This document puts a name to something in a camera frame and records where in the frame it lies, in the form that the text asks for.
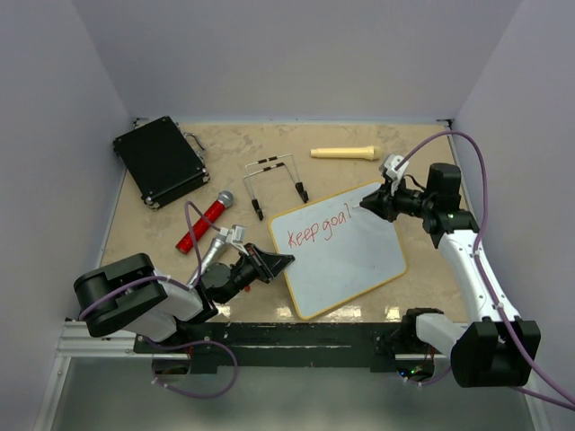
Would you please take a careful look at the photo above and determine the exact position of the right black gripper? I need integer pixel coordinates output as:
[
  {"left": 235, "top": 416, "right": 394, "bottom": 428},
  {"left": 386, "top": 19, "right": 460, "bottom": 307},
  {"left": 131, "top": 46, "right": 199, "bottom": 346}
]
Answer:
[{"left": 361, "top": 175, "right": 435, "bottom": 223}]

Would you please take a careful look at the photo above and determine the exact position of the black carrying case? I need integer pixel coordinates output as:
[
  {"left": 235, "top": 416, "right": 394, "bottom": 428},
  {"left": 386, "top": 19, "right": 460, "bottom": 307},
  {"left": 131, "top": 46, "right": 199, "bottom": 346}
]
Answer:
[{"left": 112, "top": 116, "right": 210, "bottom": 209}]

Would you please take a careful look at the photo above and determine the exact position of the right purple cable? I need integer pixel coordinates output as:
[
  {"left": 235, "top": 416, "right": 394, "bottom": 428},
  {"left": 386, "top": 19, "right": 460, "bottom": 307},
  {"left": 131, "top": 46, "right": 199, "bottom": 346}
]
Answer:
[{"left": 394, "top": 129, "right": 575, "bottom": 412}]

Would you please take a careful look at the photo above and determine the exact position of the silver toy microphone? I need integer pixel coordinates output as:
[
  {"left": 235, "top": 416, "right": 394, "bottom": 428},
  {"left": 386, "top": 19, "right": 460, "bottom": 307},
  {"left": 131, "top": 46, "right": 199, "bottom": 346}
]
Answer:
[{"left": 187, "top": 234, "right": 228, "bottom": 287}]

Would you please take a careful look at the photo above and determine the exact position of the red glitter toy microphone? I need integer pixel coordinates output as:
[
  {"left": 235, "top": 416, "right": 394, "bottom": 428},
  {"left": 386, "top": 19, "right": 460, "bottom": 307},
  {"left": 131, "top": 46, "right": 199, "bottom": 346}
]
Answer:
[{"left": 176, "top": 190, "right": 234, "bottom": 254}]

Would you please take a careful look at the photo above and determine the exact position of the cream toy microphone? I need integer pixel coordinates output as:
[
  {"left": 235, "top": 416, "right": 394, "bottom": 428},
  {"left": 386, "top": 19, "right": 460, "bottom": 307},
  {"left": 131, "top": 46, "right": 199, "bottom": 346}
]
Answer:
[{"left": 310, "top": 145, "right": 383, "bottom": 161}]

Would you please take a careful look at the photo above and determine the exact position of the wire whiteboard stand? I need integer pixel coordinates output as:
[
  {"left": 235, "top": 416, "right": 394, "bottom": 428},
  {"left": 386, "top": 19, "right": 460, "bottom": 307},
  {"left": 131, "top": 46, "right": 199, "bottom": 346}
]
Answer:
[{"left": 243, "top": 154, "right": 310, "bottom": 221}]

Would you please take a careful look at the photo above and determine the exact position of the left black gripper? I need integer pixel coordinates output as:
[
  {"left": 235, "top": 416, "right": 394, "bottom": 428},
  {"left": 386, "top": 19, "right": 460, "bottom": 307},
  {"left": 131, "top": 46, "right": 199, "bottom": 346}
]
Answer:
[{"left": 219, "top": 242, "right": 294, "bottom": 304}]

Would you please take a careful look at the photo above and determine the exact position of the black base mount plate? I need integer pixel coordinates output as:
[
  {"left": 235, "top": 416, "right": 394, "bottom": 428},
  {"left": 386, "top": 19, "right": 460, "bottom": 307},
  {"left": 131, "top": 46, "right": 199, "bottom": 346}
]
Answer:
[{"left": 134, "top": 322, "right": 432, "bottom": 374}]

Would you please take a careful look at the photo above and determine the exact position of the yellow framed whiteboard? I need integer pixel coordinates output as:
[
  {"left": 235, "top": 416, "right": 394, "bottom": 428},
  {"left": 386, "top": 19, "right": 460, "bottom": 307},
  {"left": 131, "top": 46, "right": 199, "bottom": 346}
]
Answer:
[{"left": 269, "top": 181, "right": 408, "bottom": 320}]

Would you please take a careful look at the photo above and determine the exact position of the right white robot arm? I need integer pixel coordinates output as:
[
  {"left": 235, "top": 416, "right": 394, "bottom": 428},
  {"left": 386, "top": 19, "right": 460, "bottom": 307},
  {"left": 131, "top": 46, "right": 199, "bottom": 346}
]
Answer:
[{"left": 359, "top": 154, "right": 541, "bottom": 388}]

